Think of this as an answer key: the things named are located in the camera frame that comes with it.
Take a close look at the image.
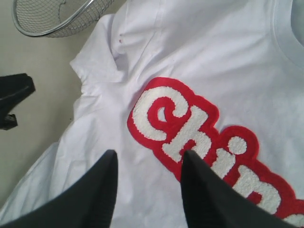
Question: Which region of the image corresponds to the metal wire mesh basket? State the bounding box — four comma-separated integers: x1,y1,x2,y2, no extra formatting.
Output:
12,0,114,38

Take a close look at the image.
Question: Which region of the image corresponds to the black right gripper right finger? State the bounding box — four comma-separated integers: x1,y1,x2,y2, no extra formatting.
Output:
180,150,292,228

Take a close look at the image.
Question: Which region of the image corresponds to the white t-shirt red lettering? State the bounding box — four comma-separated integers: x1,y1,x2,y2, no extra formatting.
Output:
0,0,304,228

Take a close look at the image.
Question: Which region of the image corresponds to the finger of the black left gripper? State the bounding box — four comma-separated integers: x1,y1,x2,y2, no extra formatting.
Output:
0,114,18,131
0,73,36,119

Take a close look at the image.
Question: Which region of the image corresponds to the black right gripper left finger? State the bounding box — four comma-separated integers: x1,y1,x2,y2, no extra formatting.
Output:
3,150,118,228

